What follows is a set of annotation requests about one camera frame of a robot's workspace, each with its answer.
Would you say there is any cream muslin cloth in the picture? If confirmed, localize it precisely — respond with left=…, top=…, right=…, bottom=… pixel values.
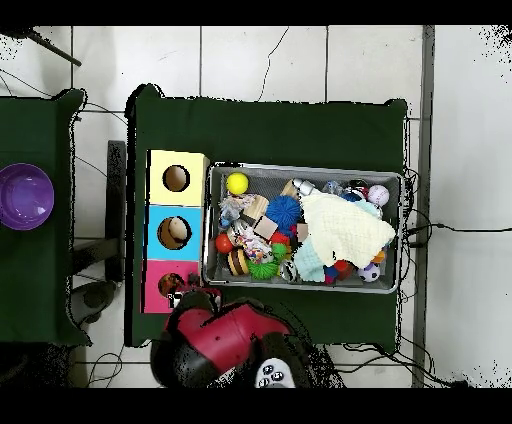
left=298, top=188, right=397, bottom=270

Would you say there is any wooden three-hole sorting box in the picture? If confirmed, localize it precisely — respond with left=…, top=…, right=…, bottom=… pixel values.
left=141, top=149, right=211, bottom=315

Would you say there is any shallow clear mesh bin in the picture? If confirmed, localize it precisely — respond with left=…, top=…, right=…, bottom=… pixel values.
left=202, top=161, right=404, bottom=295

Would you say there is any brown striped burger toy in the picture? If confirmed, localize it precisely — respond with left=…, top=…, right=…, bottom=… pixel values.
left=226, top=247, right=250, bottom=277

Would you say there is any red-orange ball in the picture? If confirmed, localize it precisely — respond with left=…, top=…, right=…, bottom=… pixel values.
left=214, top=233, right=235, bottom=256

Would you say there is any yellow ball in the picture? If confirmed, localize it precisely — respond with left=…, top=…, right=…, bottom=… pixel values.
left=226, top=172, right=250, bottom=196

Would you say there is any blue spiky ball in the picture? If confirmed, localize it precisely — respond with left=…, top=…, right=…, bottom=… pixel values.
left=264, top=194, right=302, bottom=235

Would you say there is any silver plastic toy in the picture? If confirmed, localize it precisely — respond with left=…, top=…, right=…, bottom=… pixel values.
left=291, top=178, right=317, bottom=196

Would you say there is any small soccer ball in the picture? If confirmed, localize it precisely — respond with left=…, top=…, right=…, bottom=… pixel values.
left=356, top=262, right=381, bottom=284

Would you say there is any dark green tablecloth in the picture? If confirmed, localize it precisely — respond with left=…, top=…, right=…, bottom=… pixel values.
left=124, top=82, right=409, bottom=353
left=0, top=88, right=93, bottom=347

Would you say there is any purple round disc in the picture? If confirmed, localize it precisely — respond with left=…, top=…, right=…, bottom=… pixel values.
left=0, top=162, right=56, bottom=232

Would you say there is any white baseball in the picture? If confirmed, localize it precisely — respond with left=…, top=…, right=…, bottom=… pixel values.
left=366, top=184, right=391, bottom=208

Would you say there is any black tripod leg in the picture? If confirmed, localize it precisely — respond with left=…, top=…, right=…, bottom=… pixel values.
left=0, top=25, right=83, bottom=67

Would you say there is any black power cable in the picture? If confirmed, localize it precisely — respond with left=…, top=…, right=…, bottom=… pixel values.
left=403, top=222, right=512, bottom=237

